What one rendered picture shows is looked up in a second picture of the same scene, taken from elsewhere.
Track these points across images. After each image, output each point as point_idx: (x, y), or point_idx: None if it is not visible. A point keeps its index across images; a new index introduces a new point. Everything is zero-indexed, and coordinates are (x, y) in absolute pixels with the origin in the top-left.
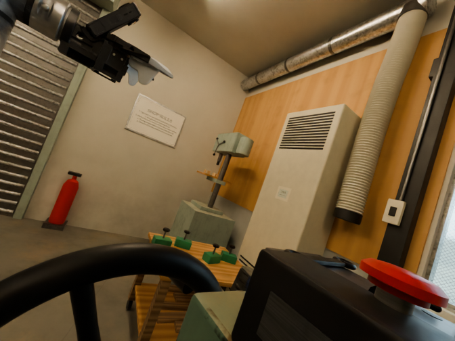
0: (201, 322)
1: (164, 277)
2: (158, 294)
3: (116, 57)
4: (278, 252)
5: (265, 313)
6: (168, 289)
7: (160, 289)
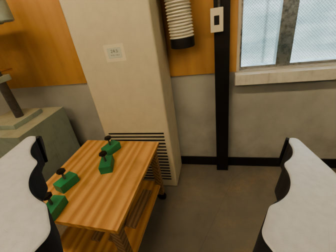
0: None
1: (118, 229)
2: (121, 238)
3: None
4: None
5: None
6: (123, 227)
7: (120, 235)
